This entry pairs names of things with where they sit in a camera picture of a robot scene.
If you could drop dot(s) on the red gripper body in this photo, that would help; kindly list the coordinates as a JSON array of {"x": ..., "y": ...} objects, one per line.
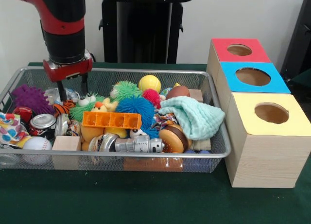
[{"x": 60, "y": 73}]

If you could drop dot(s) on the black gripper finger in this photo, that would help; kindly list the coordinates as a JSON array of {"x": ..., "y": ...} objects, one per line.
[
  {"x": 62, "y": 91},
  {"x": 84, "y": 85}
]

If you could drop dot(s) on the crushed clear plastic bottle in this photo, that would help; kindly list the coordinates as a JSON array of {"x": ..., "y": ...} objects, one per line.
[{"x": 73, "y": 94}]

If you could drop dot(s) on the green spiky ball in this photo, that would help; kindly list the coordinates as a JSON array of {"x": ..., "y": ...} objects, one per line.
[{"x": 80, "y": 110}]

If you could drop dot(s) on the orange toy building block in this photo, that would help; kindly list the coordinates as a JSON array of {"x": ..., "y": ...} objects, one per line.
[{"x": 111, "y": 119}]

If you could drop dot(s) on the silver toy robot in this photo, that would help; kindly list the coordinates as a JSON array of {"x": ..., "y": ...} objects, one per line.
[{"x": 141, "y": 145}]

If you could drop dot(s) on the mint green cloth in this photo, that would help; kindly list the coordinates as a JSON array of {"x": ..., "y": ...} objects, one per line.
[{"x": 194, "y": 117}]

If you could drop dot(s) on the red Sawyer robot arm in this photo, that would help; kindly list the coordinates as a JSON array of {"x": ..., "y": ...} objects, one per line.
[{"x": 60, "y": 22}]

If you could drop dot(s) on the shallow metal mesh bin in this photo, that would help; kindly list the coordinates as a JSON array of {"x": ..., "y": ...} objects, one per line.
[{"x": 219, "y": 141}]

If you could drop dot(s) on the wooden box with three holes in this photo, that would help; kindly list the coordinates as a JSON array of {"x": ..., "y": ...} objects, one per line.
[{"x": 264, "y": 160}]

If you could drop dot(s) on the yellow plush duck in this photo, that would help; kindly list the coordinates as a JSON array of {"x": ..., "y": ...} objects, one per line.
[{"x": 102, "y": 108}]

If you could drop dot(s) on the purple spiky ball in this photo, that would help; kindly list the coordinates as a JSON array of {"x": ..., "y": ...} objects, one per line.
[{"x": 29, "y": 97}]

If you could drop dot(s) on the yellow foam ball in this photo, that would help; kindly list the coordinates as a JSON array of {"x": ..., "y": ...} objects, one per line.
[{"x": 149, "y": 83}]

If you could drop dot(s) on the toy hamburger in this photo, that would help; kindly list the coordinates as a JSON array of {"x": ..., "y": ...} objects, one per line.
[{"x": 173, "y": 139}]

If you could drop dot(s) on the cream cloth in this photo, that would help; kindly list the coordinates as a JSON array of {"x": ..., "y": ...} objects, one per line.
[{"x": 202, "y": 145}]

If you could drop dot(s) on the dark green side table cloth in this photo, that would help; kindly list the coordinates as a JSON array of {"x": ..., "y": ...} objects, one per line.
[{"x": 303, "y": 88}]

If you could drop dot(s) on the black panel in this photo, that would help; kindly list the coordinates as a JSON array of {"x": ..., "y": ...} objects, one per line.
[{"x": 298, "y": 39}]

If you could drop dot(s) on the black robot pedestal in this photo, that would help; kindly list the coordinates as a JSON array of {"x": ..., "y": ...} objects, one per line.
[{"x": 143, "y": 27}]

